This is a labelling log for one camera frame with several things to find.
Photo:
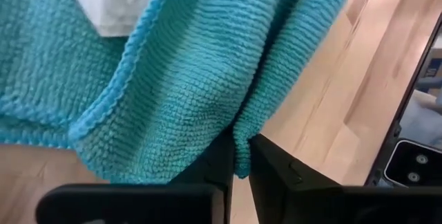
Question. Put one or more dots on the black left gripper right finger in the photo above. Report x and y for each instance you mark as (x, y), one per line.
(297, 196)

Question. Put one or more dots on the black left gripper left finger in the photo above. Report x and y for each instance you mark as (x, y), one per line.
(138, 203)

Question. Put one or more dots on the black aluminium table frame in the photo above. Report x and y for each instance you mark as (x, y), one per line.
(396, 127)

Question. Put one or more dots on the teal microfiber towel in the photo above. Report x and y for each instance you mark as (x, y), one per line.
(190, 79)

